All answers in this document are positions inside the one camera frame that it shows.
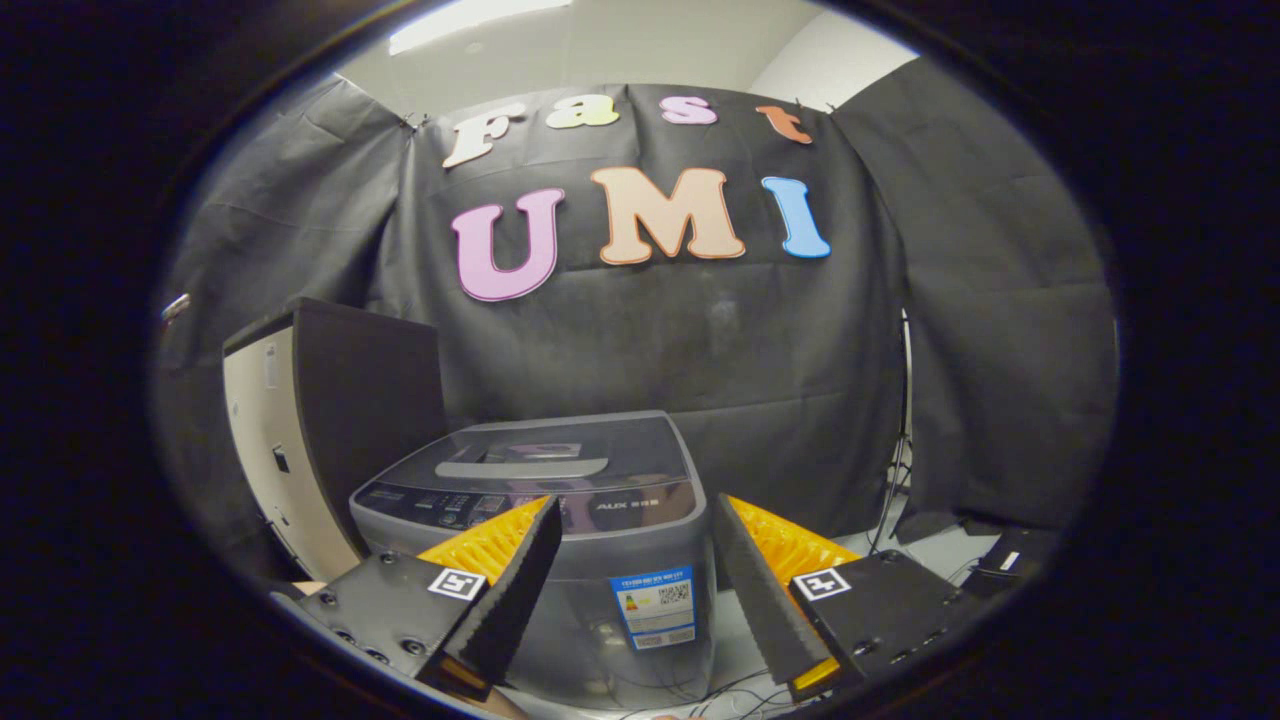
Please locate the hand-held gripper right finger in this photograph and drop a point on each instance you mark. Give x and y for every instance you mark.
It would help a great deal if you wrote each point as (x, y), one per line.
(755, 600)

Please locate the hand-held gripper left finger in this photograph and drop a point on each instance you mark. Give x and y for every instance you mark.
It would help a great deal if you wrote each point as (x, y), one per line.
(515, 595)

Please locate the grey washing machine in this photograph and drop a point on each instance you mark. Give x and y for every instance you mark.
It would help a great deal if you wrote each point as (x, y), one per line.
(590, 610)

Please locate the dark washing machine lid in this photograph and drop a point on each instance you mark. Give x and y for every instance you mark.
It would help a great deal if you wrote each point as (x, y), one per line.
(640, 450)

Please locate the thin metal stand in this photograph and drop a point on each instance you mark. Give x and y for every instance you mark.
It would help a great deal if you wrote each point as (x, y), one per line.
(893, 470)

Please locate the dark cabinet with beige front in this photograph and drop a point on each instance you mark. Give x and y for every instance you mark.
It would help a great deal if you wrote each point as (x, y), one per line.
(370, 400)

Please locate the black backdrop cloth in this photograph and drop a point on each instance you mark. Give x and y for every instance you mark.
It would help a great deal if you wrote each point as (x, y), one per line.
(760, 350)

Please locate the flat black box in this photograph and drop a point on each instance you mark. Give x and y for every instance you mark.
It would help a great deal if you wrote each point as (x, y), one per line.
(1030, 555)

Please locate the silver smartphone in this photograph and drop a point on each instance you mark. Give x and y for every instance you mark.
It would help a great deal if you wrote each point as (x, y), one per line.
(176, 307)

